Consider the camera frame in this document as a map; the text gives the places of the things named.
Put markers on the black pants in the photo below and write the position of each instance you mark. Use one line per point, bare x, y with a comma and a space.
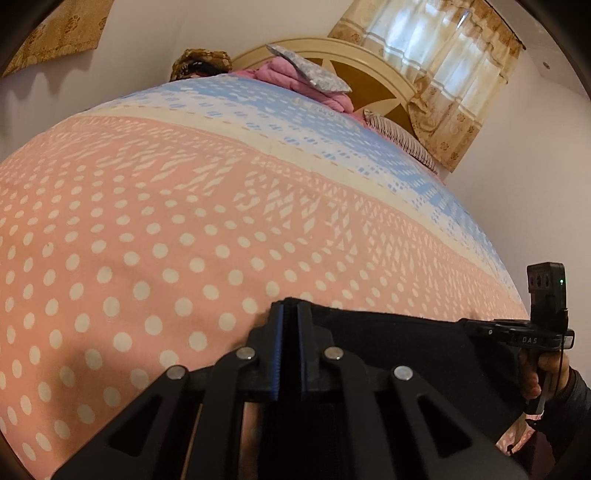
415, 341

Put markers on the pink and blue dotted bedsheet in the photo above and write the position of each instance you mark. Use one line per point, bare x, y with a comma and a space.
184, 207

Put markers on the beige floral window curtain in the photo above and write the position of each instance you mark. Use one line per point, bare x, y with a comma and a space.
443, 60

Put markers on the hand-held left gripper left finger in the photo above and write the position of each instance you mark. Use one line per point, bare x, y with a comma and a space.
277, 350

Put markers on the cream wooden headboard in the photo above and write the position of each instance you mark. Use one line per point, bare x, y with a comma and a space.
369, 78

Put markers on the person's right forearm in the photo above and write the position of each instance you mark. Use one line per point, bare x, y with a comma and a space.
568, 415

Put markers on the striped pillow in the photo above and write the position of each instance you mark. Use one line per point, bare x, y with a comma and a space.
397, 134

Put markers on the golden floral curtain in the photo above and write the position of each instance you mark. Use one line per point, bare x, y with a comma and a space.
60, 37

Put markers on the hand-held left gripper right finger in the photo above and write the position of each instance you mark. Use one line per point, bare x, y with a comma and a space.
303, 355

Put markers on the folded pink blanket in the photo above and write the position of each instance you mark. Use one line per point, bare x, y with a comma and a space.
300, 78

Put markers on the person's right hand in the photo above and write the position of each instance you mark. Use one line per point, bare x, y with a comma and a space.
551, 364

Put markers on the brown furry item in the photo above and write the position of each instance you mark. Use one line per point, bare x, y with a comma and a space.
201, 62

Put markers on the grey patterned pillow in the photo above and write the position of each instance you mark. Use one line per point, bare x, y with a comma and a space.
304, 67

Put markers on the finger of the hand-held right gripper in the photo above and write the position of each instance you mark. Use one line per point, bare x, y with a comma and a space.
489, 330

